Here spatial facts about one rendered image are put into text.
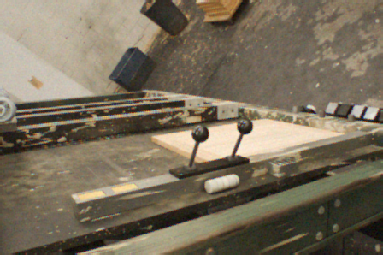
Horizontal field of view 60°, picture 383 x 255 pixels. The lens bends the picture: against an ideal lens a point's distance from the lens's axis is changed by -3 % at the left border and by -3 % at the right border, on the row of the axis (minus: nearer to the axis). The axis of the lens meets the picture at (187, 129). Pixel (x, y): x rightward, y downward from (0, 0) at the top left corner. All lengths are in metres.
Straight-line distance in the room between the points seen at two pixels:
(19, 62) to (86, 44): 1.82
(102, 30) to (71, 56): 0.71
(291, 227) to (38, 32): 5.75
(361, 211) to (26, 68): 4.34
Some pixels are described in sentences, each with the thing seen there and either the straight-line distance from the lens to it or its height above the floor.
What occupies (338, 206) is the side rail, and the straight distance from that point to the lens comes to 0.71.
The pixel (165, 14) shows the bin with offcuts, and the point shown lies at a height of 0.39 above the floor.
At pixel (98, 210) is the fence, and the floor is 1.60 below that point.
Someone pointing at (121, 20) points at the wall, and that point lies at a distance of 6.41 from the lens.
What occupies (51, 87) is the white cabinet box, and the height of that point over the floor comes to 1.17.
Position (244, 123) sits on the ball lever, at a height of 1.43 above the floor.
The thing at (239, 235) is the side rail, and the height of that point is 1.49.
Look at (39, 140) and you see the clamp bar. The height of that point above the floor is 1.62.
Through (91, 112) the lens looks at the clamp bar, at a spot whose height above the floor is 1.42.
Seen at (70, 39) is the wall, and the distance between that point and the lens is 6.18.
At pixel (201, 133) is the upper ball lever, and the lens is 0.69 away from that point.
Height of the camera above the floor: 1.89
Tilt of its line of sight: 31 degrees down
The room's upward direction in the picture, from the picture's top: 54 degrees counter-clockwise
